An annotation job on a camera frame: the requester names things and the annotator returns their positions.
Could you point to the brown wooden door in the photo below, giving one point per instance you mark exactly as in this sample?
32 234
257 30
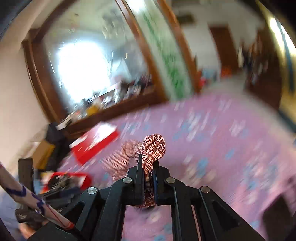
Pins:
225 49

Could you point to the patterned handle stick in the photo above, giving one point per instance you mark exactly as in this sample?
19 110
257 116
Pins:
19 193

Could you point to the dark wooden headboard shelf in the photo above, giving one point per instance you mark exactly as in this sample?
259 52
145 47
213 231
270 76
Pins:
149 97

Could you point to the bamboo painted wall panel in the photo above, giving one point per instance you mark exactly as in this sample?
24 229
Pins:
164 48

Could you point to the red floral box lid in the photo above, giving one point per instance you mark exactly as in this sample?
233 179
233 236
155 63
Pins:
94 141

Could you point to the red plaid scrunchie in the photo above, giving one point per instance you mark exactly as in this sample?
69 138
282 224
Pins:
151 149

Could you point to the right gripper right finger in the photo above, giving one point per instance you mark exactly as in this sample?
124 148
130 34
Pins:
198 213

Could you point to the large wall mirror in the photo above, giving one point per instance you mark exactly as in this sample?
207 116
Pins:
91 49

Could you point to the cardboard box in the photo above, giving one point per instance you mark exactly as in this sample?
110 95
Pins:
42 154

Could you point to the purple floral bedspread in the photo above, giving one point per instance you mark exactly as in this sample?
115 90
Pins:
214 140

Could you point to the red open gift box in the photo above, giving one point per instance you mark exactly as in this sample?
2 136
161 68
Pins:
62 180

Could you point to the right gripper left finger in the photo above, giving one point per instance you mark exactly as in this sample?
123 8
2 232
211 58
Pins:
99 214

